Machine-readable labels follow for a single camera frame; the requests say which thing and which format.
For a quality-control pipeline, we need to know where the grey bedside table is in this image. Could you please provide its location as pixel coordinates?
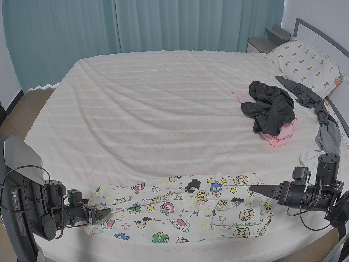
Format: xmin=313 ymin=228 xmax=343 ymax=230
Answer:
xmin=247 ymin=23 xmax=291 ymax=54

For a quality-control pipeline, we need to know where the blue-green curtain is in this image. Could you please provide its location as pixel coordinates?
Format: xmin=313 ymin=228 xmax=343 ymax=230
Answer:
xmin=1 ymin=0 xmax=285 ymax=91

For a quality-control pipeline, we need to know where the dark grey garment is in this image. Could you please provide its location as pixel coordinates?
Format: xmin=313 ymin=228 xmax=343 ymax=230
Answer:
xmin=275 ymin=75 xmax=340 ymax=128

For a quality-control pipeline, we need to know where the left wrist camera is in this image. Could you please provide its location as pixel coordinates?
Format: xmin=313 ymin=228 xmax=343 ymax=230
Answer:
xmin=67 ymin=189 xmax=82 ymax=205

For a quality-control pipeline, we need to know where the white printed pyjama top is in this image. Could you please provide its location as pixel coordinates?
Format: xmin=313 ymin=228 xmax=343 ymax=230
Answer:
xmin=85 ymin=171 xmax=274 ymax=245

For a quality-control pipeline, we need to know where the white garment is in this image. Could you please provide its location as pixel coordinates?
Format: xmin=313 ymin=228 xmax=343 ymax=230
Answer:
xmin=299 ymin=150 xmax=326 ymax=168

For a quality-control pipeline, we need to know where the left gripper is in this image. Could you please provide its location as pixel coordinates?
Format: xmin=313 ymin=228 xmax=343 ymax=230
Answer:
xmin=65 ymin=204 xmax=112 ymax=226

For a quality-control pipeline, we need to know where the white printed pillow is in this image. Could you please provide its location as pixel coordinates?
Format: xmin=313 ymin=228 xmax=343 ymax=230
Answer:
xmin=266 ymin=37 xmax=344 ymax=100

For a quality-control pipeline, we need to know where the pink garment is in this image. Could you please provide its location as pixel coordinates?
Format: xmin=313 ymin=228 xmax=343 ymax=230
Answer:
xmin=232 ymin=90 xmax=298 ymax=148

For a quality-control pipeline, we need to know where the black garment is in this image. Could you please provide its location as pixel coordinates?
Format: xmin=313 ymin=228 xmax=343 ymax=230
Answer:
xmin=241 ymin=81 xmax=297 ymax=136

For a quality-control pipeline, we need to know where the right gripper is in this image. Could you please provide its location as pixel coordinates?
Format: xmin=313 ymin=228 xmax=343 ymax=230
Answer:
xmin=278 ymin=181 xmax=306 ymax=208

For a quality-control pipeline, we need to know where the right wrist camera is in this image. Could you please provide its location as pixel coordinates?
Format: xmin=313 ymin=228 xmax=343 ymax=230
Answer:
xmin=293 ymin=167 xmax=310 ymax=183

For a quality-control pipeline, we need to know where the black cable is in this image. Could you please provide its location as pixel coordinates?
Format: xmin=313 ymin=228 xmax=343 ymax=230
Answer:
xmin=286 ymin=201 xmax=332 ymax=231

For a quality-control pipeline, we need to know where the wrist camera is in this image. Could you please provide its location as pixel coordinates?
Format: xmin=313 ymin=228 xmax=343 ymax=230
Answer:
xmin=67 ymin=189 xmax=82 ymax=205
xmin=293 ymin=167 xmax=310 ymax=183

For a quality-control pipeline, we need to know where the bed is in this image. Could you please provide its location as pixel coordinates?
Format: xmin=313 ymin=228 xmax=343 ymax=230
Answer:
xmin=0 ymin=17 xmax=349 ymax=260

